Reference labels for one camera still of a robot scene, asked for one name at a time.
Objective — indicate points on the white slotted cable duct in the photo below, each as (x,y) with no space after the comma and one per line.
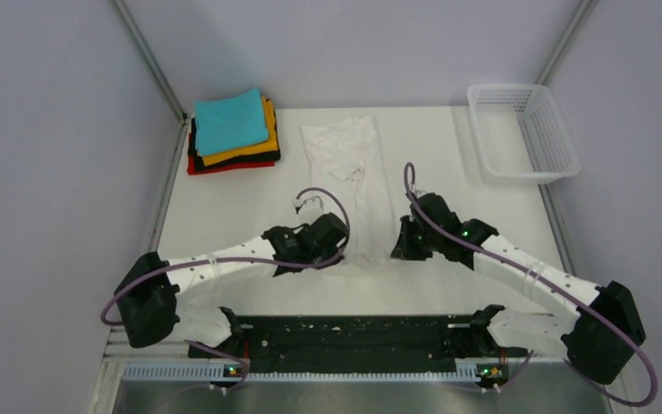
(220,371)

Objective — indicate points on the white t shirt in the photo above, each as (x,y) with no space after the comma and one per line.
(346,159)

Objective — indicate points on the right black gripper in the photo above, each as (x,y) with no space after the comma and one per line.
(404,250)

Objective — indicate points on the folded black t shirt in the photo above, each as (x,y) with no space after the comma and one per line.
(192,151)

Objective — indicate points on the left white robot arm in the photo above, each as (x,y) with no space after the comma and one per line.
(161,297)

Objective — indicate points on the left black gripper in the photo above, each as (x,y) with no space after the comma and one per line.
(333,254)

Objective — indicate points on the white plastic basket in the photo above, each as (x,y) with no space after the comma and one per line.
(519,135)

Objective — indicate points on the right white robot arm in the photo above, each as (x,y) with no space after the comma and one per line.
(597,329)

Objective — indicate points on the folded cyan t shirt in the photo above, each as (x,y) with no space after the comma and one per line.
(230,123)

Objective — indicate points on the folded red t shirt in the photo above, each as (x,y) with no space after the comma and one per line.
(197,167)

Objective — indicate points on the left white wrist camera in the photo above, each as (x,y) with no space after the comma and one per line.
(308,209)

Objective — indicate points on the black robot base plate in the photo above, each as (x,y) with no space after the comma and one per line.
(361,344)

